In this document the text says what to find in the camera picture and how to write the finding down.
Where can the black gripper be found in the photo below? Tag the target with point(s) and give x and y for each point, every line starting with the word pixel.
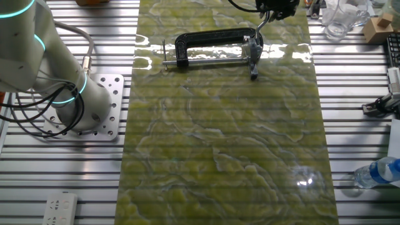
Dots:
pixel 278 4

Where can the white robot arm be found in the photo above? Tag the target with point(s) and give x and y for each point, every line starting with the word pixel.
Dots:
pixel 93 103

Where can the clear glass mug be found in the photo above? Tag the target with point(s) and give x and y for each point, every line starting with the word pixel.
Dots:
pixel 343 18

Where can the large wooden block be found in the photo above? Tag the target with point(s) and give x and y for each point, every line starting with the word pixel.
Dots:
pixel 373 34

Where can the small wooden block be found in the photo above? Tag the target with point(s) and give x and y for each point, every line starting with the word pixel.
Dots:
pixel 385 19

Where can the translucent container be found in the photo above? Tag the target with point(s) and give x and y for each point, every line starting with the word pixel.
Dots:
pixel 395 12

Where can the black keyboard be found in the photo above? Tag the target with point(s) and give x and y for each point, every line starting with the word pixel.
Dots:
pixel 394 50

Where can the white ribbed device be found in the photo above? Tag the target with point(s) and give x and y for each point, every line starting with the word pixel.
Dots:
pixel 394 78

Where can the black and silver clamp tool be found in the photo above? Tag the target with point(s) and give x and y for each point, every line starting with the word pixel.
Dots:
pixel 384 104

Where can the green marble pattern mat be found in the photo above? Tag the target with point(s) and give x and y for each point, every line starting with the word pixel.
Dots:
pixel 218 140

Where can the silver robot mounting plate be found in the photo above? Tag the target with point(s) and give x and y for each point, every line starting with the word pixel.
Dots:
pixel 115 93

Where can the clear water bottle blue label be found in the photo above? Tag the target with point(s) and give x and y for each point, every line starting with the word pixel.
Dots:
pixel 375 173

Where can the orange-brown object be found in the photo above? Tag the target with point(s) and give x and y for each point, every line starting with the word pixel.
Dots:
pixel 92 2

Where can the white power strip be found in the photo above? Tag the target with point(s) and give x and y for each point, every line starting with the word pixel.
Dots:
pixel 59 209

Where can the black corner bracket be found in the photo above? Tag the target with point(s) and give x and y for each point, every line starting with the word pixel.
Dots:
pixel 315 11

